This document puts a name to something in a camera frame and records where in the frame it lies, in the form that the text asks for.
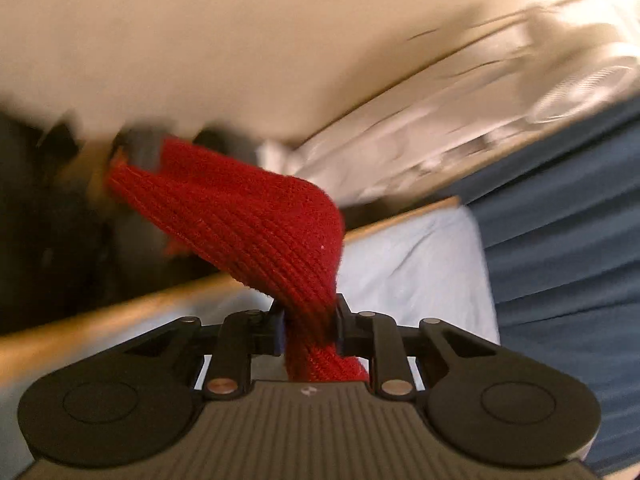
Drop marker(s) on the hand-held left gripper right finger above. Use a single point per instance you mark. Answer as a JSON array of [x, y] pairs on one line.
[[336, 327]]

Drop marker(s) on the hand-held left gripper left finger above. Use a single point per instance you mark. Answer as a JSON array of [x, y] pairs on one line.
[[278, 332]]

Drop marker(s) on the red knit cloth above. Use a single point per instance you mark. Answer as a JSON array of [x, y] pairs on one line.
[[260, 230]]

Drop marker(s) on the light blue fleece blanket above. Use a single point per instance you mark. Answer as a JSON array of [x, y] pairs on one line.
[[425, 270]]

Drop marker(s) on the white plastic rack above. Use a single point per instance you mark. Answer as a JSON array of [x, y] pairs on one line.
[[425, 140]]

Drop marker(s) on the dark blue cloth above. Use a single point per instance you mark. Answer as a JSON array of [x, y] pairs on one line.
[[565, 270]]

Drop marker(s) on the black bag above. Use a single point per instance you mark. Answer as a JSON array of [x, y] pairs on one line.
[[45, 230]]

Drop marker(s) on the white fan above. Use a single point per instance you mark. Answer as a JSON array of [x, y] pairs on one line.
[[585, 85]]

